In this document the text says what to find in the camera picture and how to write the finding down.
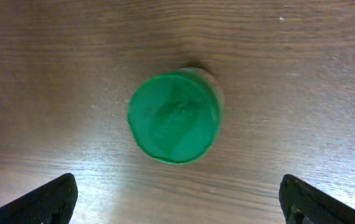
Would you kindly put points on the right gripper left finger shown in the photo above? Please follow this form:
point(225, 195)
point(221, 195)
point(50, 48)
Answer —
point(52, 203)

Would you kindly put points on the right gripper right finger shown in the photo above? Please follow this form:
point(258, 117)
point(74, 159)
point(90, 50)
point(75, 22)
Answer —
point(302, 203)

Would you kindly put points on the green round lid jar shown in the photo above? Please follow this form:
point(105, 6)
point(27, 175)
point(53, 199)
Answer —
point(176, 117)

